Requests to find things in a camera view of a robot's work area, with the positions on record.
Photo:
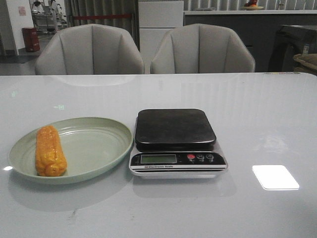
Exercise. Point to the right grey armchair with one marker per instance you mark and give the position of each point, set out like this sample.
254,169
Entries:
202,48

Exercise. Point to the black silver kitchen scale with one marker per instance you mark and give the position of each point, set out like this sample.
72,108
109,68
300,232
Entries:
175,144

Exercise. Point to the orange corn cob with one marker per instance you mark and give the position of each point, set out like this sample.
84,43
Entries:
49,157

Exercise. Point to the light green plate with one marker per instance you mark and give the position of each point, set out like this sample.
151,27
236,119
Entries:
92,146

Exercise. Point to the grey counter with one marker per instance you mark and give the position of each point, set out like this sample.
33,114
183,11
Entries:
256,28

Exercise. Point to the left grey armchair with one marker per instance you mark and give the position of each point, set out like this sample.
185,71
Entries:
90,49

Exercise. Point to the dark appliance at right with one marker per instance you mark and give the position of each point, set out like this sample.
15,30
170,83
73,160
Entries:
291,40

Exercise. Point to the fruit bowl on counter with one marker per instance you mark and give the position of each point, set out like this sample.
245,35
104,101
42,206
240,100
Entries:
252,5

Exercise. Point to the white cabinet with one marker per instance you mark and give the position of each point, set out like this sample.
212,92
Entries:
156,17

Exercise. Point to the grey armchair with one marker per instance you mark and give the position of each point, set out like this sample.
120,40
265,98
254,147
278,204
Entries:
202,48
90,49

